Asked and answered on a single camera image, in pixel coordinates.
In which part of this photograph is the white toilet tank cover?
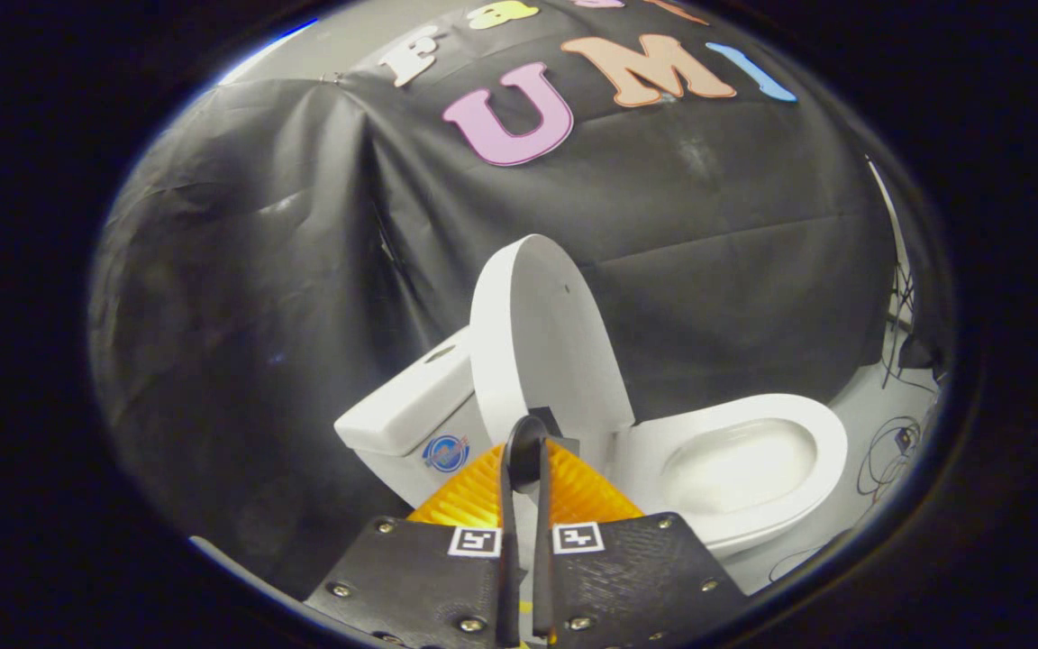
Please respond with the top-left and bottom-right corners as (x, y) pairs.
(334, 326), (478, 458)

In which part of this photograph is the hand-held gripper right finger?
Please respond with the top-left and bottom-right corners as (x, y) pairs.
(530, 416), (750, 649)

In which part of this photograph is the white toilet body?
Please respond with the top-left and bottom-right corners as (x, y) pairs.
(334, 326), (850, 565)

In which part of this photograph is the coiled black cable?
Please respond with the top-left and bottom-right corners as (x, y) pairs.
(856, 414), (923, 498)

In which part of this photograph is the white toilet lid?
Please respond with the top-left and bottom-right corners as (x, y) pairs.
(469, 234), (636, 471)

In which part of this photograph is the white toilet seat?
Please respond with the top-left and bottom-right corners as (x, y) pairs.
(613, 393), (850, 561)

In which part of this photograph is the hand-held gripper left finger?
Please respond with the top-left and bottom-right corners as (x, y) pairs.
(303, 416), (529, 649)

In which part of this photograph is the black backdrop cloth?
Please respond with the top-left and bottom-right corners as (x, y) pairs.
(89, 0), (900, 598)

